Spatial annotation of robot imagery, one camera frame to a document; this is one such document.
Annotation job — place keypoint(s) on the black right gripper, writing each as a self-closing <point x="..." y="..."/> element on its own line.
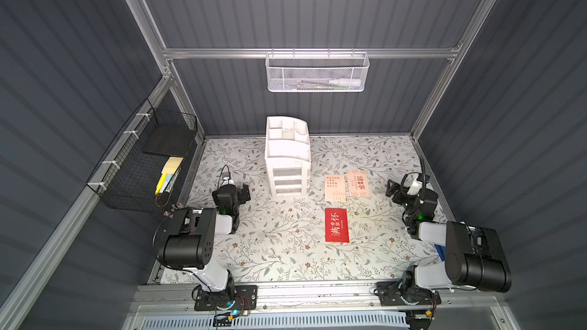
<point x="394" y="188"/>

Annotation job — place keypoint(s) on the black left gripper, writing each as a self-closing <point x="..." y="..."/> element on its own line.
<point x="243" y="193"/>

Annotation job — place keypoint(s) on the pink postcards stack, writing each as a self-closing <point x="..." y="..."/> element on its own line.
<point x="358" y="184"/>

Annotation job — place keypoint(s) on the white desk drawer organizer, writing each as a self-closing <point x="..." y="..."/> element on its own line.
<point x="287" y="156"/>

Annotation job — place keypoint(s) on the red chinese text postcard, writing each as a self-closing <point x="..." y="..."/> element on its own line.
<point x="336" y="225"/>

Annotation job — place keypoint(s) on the beige good luck postcard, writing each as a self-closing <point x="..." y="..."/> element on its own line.
<point x="334" y="187"/>

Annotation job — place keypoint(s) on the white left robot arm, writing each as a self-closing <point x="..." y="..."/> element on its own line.
<point x="184" y="241"/>

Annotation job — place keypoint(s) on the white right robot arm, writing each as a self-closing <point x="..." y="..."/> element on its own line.
<point x="472" y="258"/>

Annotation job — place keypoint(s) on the blue stapler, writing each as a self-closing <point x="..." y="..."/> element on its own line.
<point x="441" y="250"/>

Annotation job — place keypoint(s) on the yellow sticky notes pad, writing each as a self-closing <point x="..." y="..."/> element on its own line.
<point x="172" y="165"/>

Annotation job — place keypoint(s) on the black notebook in basket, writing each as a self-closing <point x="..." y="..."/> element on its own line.
<point x="169" y="140"/>

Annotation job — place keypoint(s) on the white marker in basket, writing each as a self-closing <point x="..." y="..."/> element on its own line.
<point x="346" y="83"/>

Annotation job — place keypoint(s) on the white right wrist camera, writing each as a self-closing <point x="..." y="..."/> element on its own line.
<point x="415" y="188"/>

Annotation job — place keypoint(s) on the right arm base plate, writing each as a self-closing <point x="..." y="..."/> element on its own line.
<point x="395" y="293"/>

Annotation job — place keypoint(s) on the black wire wall basket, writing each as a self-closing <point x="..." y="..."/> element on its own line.
<point x="126" y="178"/>

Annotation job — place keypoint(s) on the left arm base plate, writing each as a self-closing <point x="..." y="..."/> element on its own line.
<point x="234" y="297"/>

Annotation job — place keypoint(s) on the white wire mesh basket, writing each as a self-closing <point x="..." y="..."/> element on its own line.
<point x="310" y="72"/>

